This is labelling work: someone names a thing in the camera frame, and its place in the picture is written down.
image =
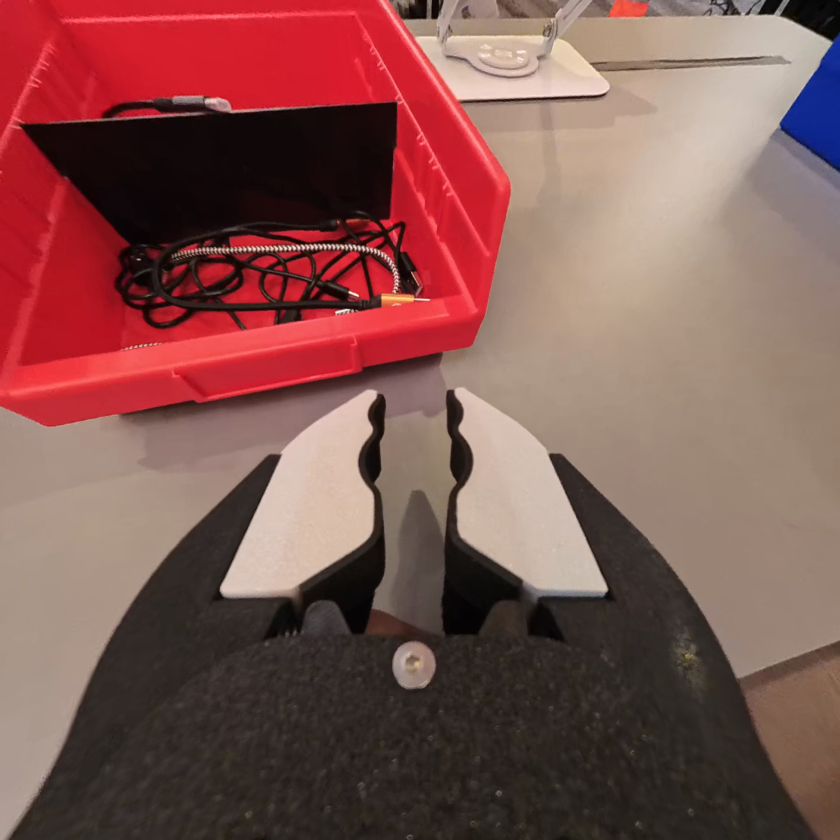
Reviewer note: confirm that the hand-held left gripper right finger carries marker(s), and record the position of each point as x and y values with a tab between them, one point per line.
525	518

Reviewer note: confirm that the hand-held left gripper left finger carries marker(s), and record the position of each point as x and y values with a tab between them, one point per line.
308	518

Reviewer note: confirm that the grey USB hub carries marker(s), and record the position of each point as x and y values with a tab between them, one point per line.
190	103

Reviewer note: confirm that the red storage bin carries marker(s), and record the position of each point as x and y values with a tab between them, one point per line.
262	59

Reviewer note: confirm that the blue storage bin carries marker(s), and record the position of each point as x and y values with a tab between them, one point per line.
817	111

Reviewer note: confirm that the grey desk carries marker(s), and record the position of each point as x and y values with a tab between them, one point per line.
656	328

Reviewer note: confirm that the white folding stand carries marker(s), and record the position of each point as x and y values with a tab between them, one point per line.
525	79

